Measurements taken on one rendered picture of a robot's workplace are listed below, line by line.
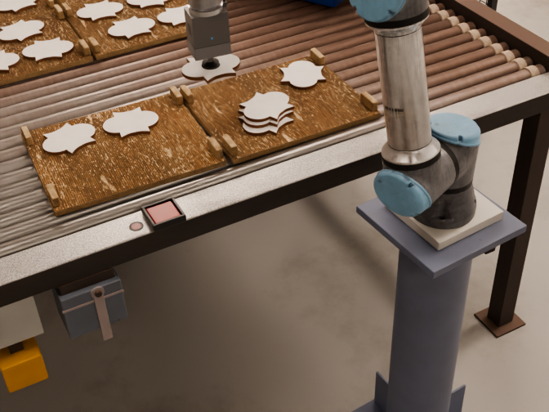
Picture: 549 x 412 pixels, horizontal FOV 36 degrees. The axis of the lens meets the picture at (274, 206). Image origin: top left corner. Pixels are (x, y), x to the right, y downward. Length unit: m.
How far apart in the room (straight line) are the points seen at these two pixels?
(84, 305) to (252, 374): 0.97
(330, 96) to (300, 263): 1.01
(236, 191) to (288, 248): 1.24
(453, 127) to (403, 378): 0.75
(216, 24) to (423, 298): 0.78
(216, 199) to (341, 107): 0.45
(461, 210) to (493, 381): 1.01
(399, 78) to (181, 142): 0.69
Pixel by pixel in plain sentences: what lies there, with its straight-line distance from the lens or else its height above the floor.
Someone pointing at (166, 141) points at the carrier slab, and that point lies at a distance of 2.05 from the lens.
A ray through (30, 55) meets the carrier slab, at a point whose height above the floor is 0.95.
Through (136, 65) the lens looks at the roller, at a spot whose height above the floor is 0.92.
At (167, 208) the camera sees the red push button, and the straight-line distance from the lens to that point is 1.85.
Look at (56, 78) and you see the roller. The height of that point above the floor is 0.92.
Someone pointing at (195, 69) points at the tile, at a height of 1.13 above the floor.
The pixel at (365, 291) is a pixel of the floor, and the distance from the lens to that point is 2.96.
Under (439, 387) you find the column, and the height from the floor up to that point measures 0.36.
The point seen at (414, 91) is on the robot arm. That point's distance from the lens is 1.56.
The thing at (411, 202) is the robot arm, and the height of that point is 1.06.
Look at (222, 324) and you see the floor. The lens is 2.86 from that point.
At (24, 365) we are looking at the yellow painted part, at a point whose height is 0.69.
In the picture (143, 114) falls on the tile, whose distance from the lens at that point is 2.15.
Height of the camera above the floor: 2.08
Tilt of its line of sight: 39 degrees down
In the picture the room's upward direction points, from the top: 2 degrees counter-clockwise
